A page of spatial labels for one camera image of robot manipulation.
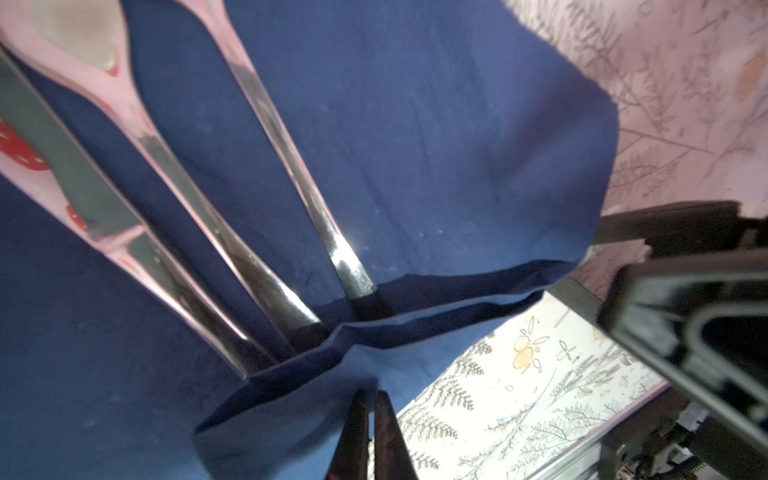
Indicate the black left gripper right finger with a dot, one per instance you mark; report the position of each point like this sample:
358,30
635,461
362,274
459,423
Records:
392,460

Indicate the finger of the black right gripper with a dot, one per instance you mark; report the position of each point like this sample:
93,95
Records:
694,311

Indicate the dark blue paper napkin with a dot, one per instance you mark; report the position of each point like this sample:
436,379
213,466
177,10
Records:
465,160

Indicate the silver metal spoon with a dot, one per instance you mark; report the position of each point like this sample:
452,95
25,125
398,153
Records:
361,291

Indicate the silver metal fork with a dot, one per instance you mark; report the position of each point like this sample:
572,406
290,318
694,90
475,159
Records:
84,46

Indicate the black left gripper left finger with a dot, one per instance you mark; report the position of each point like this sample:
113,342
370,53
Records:
350,460

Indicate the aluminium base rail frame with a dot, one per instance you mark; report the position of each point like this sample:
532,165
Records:
662,436

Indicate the silver metal knife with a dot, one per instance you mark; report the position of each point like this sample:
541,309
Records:
43,159

